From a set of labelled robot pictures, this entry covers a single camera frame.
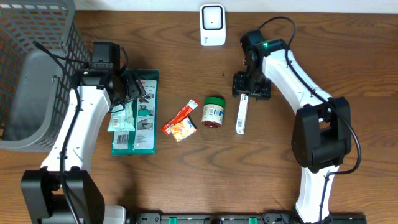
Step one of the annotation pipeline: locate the green lid jar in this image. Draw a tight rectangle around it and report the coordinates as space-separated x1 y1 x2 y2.
201 96 225 128

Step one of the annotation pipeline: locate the white slim box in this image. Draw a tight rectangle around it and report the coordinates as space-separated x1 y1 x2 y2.
236 94 249 135

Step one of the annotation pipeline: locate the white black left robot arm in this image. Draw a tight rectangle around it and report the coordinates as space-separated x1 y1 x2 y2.
21 42 145 223

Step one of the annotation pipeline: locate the green white gloves package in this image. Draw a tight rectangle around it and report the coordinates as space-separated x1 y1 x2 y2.
110 70 159 156

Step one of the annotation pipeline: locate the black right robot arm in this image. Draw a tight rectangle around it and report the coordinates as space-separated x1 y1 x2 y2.
232 30 351 223

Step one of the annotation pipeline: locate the grey plastic mesh basket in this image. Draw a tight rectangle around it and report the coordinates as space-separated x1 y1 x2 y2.
1 0 91 152

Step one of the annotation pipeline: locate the mint wet wipes pack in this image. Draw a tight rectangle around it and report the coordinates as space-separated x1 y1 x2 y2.
108 102 135 132

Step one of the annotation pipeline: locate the orange tissue pack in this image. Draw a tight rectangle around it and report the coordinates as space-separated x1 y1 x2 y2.
170 117 197 142

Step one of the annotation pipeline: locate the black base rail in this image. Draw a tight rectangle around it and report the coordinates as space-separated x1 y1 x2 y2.
133 212 368 224

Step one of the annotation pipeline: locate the red stick sachet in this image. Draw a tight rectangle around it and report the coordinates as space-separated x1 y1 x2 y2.
162 99 200 136

